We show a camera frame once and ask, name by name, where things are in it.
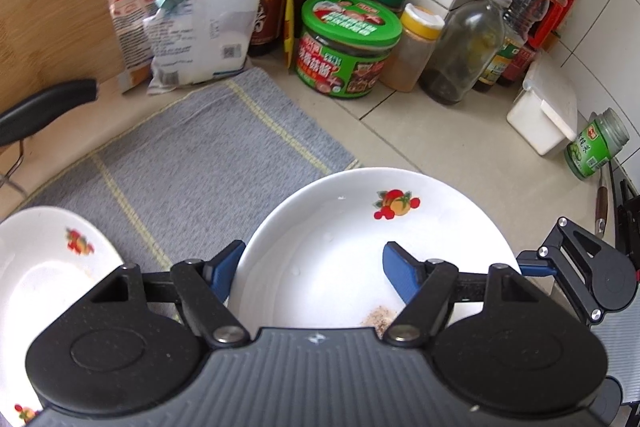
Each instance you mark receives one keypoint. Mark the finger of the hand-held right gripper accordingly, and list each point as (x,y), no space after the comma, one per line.
(575,247)

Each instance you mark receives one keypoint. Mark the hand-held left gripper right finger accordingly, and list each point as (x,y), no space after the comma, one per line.
(400,272)

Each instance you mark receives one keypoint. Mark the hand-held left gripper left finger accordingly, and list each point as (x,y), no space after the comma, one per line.
(225,269)

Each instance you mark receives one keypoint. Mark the white plate fruit print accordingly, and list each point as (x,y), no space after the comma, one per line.
(320,247)
(35,287)

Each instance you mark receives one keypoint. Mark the small green glass jar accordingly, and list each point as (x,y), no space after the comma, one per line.
(590,152)

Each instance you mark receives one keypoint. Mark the grey woven mat yellow lines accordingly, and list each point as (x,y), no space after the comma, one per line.
(200,157)

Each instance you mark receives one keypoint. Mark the white plastic box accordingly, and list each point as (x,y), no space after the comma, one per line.
(535,117)

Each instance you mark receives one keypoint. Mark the yellow cap spice jar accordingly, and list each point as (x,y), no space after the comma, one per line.
(410,57)

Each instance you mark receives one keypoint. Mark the green lid sauce jar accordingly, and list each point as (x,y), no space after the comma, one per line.
(345,57)

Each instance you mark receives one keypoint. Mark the clear glass bottle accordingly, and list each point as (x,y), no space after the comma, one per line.
(460,52)

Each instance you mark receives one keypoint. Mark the dark sauce bottle yellow label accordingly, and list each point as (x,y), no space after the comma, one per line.
(525,7)

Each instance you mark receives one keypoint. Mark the white bag blue print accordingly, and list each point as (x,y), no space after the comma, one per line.
(215,17)

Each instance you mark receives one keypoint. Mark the yellow packet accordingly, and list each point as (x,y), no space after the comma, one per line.
(290,22)

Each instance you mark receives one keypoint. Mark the red and white bag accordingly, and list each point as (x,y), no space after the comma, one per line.
(132,27)

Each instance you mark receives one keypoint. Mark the wooden cutting board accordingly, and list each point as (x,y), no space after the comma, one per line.
(45,7)

